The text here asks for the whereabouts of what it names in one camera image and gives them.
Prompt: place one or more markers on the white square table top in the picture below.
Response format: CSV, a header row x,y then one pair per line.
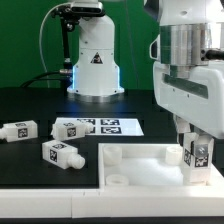
x,y
139,165

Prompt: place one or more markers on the black camera on stand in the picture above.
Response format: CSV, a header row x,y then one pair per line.
x,y
70,15

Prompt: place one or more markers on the white L-shaped obstacle fence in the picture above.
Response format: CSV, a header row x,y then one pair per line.
x,y
112,202

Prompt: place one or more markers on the white sheet with tags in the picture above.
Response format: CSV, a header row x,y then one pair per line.
x,y
109,126

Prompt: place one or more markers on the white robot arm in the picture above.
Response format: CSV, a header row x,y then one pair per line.
x,y
188,54

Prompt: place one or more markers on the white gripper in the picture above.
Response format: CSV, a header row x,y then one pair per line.
x,y
198,100

